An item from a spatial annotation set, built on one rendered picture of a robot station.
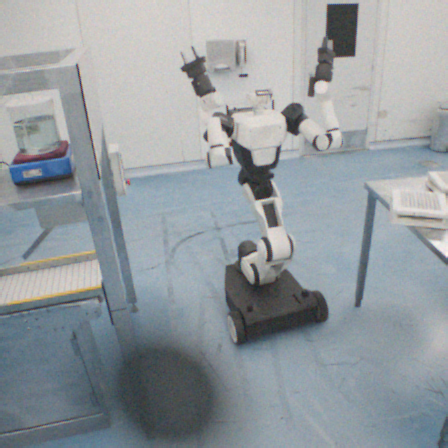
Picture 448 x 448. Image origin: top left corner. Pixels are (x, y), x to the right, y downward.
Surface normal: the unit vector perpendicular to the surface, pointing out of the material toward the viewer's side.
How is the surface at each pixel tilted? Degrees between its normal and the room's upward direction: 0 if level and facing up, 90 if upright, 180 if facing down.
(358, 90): 90
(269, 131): 90
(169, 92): 90
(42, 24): 90
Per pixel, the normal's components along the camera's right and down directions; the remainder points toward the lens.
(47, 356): 0.25, 0.46
